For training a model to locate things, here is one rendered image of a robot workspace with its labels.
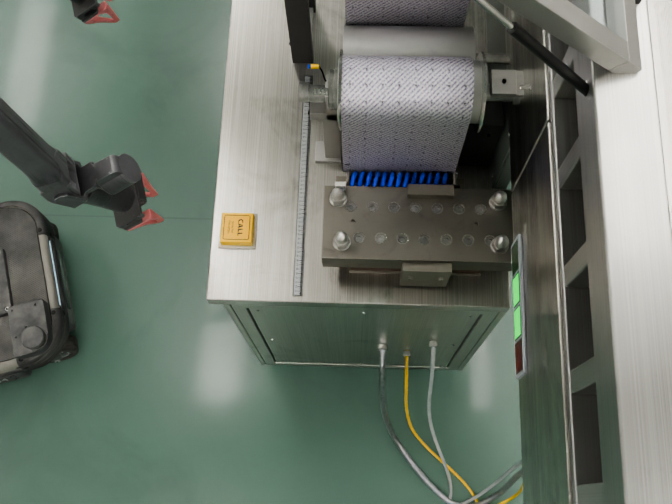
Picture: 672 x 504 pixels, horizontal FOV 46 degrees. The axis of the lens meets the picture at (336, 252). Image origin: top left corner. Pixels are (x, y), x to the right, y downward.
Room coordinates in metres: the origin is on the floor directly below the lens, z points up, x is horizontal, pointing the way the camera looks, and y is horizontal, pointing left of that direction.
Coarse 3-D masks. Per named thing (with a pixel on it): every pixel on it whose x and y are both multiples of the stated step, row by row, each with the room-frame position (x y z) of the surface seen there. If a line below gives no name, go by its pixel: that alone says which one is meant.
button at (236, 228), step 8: (224, 216) 0.63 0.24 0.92; (232, 216) 0.63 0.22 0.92; (240, 216) 0.63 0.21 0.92; (248, 216) 0.63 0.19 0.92; (224, 224) 0.62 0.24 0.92; (232, 224) 0.61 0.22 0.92; (240, 224) 0.61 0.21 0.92; (248, 224) 0.61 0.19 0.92; (224, 232) 0.60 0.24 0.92; (232, 232) 0.60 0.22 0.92; (240, 232) 0.59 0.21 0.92; (248, 232) 0.59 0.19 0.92; (224, 240) 0.58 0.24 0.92; (232, 240) 0.58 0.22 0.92; (240, 240) 0.58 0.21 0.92; (248, 240) 0.57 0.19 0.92
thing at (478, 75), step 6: (474, 60) 0.77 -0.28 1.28; (474, 66) 0.74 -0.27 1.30; (480, 66) 0.74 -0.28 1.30; (474, 72) 0.73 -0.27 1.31; (480, 72) 0.73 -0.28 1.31; (474, 78) 0.72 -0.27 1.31; (480, 78) 0.71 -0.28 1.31; (474, 84) 0.70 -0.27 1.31; (480, 84) 0.70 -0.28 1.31; (474, 90) 0.69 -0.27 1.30; (480, 90) 0.69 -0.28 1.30; (474, 96) 0.69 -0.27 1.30; (480, 96) 0.68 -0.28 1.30; (474, 102) 0.68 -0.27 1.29; (480, 102) 0.68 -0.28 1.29; (474, 108) 0.67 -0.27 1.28; (480, 108) 0.67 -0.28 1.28; (474, 114) 0.67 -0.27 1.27; (474, 120) 0.66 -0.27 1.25
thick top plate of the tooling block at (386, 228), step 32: (352, 192) 0.63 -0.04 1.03; (384, 192) 0.62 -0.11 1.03; (480, 192) 0.61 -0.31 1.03; (512, 192) 0.60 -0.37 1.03; (352, 224) 0.56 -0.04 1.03; (384, 224) 0.55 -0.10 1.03; (416, 224) 0.55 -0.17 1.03; (448, 224) 0.54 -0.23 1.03; (480, 224) 0.54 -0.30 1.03; (512, 224) 0.53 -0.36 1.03; (352, 256) 0.49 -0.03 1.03; (384, 256) 0.48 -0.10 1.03; (416, 256) 0.48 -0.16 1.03; (448, 256) 0.47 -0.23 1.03; (480, 256) 0.47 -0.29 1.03
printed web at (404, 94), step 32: (352, 0) 0.92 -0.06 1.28; (384, 0) 0.91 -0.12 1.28; (416, 0) 0.91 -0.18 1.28; (448, 0) 0.90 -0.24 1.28; (352, 64) 0.76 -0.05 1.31; (384, 64) 0.75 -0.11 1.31; (416, 64) 0.75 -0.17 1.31; (448, 64) 0.75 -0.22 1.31; (352, 96) 0.70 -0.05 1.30; (384, 96) 0.70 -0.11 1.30; (416, 96) 0.69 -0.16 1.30; (448, 96) 0.69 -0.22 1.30; (352, 128) 0.68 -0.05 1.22; (384, 128) 0.67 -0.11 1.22; (416, 128) 0.67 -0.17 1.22; (448, 128) 0.66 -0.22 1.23
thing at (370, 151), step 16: (352, 144) 0.68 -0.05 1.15; (368, 144) 0.68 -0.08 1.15; (384, 144) 0.67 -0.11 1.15; (400, 144) 0.67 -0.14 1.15; (416, 144) 0.67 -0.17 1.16; (432, 144) 0.66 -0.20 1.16; (448, 144) 0.66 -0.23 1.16; (352, 160) 0.68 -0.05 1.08; (368, 160) 0.68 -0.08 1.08; (384, 160) 0.67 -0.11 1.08; (400, 160) 0.67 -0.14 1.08; (416, 160) 0.67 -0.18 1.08; (432, 160) 0.66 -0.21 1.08; (448, 160) 0.66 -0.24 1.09
